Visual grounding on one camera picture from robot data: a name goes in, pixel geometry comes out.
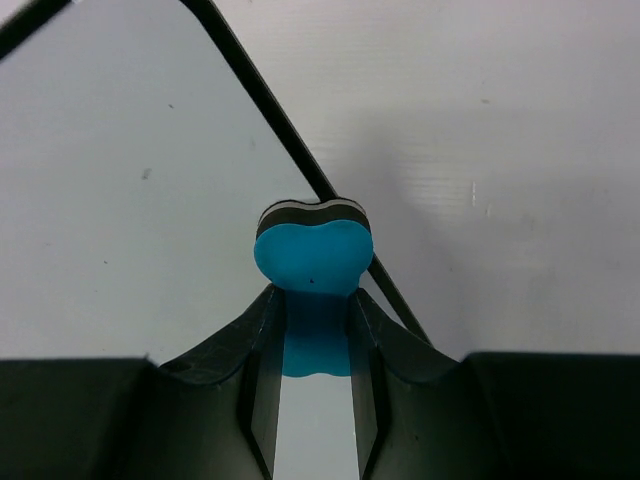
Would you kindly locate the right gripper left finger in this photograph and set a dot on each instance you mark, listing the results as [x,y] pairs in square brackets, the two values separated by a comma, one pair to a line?
[210,413]

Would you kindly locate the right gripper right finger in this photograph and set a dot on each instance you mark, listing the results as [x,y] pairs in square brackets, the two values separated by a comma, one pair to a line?
[493,415]

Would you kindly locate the blue bone-shaped eraser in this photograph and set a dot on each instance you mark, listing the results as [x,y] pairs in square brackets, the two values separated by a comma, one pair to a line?
[316,253]

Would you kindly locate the white whiteboard black frame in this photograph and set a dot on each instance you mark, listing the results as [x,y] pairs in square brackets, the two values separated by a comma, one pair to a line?
[133,169]

